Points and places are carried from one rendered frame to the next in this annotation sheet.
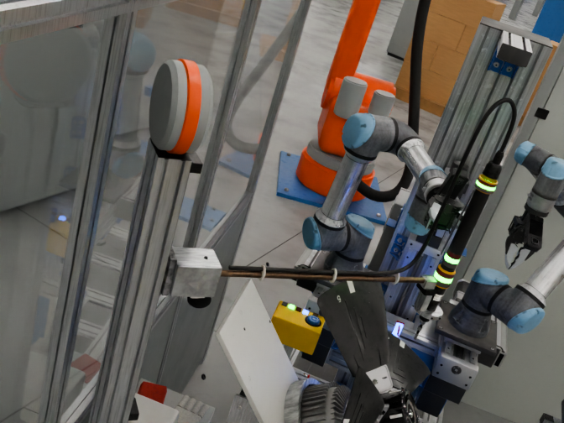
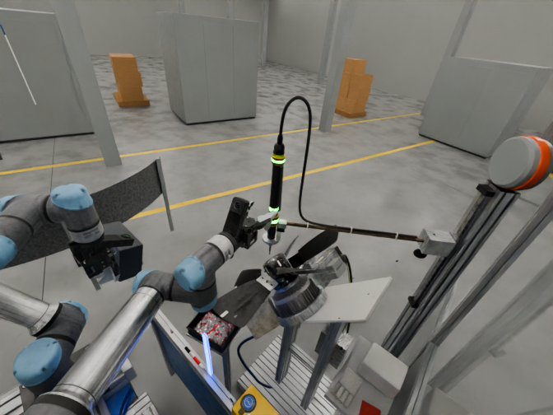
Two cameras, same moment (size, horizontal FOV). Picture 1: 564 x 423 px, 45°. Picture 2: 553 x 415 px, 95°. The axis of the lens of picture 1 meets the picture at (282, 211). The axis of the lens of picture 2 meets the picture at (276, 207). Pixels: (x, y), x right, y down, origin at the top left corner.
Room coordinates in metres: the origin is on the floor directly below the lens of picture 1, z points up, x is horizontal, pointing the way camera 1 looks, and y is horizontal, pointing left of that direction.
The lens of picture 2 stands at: (2.10, 0.00, 2.15)
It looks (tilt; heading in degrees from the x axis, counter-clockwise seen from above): 35 degrees down; 211
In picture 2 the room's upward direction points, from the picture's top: 6 degrees clockwise
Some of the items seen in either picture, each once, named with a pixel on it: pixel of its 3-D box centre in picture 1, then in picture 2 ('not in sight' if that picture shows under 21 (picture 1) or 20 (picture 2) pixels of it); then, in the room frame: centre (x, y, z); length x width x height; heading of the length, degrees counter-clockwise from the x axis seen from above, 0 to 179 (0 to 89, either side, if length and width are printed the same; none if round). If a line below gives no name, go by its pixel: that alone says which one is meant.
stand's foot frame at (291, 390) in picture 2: not in sight; (290, 389); (1.33, -0.20, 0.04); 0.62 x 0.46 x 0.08; 84
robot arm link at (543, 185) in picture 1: (552, 178); (75, 207); (1.93, -0.72, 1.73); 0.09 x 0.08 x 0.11; 135
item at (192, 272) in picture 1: (189, 272); (437, 242); (1.14, 0.14, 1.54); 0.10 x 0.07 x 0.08; 119
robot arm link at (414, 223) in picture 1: (425, 214); (197, 290); (1.83, -0.40, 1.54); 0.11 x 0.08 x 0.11; 120
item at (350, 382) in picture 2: (186, 415); (346, 387); (1.48, 0.08, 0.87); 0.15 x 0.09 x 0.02; 170
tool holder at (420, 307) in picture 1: (431, 295); (274, 230); (1.44, -0.40, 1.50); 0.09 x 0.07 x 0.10; 119
